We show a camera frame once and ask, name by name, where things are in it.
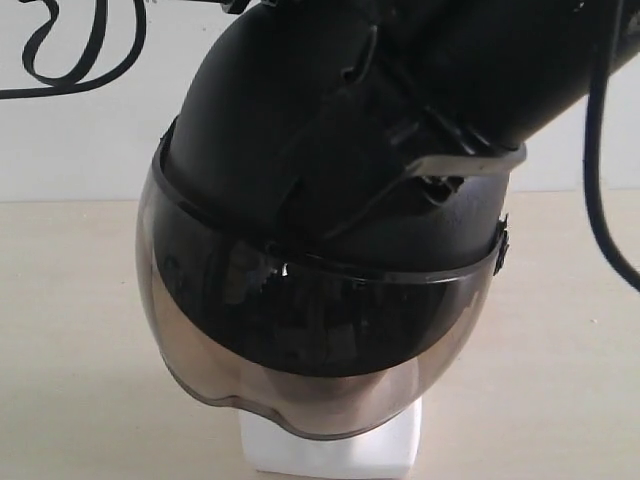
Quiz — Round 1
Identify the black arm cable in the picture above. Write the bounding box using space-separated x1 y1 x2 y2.
0 0 151 101
579 29 640 296

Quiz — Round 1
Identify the black helmet with tinted visor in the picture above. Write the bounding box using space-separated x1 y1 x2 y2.
136 117 509 416

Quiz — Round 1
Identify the white mannequin head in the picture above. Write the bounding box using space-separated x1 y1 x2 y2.
238 359 422 474

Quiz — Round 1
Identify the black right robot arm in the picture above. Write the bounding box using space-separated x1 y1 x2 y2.
165 1 639 240

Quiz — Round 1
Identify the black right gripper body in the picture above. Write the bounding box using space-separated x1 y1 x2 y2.
167 1 526 240

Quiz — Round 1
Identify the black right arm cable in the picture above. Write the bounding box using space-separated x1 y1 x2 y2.
579 29 640 296

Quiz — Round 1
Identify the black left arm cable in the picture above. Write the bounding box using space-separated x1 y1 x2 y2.
0 0 151 101

